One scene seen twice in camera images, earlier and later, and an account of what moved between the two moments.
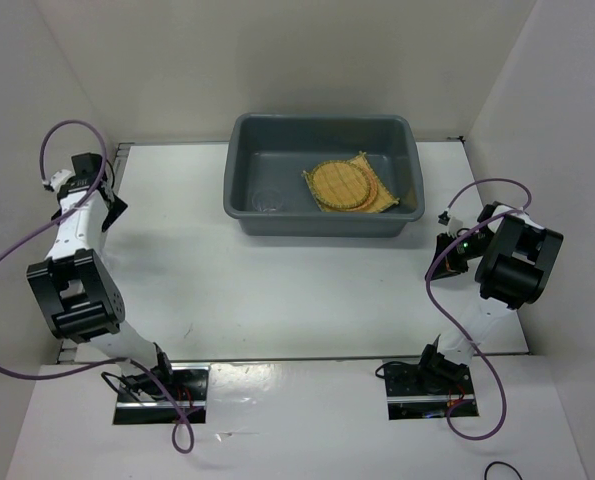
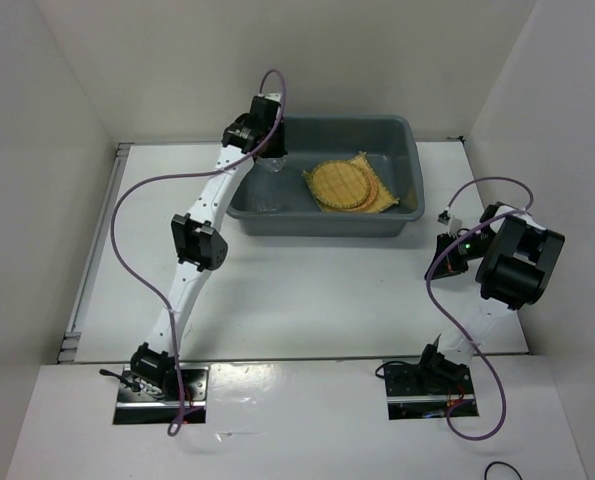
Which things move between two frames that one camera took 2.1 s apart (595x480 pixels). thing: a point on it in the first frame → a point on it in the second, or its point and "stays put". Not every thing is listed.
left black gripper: (112, 215) → (278, 150)
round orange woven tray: (372, 194) stays put
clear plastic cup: (110, 256) → (272, 164)
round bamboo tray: (339, 185) stays put
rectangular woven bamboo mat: (384, 199) stays put
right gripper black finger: (443, 240) stays put
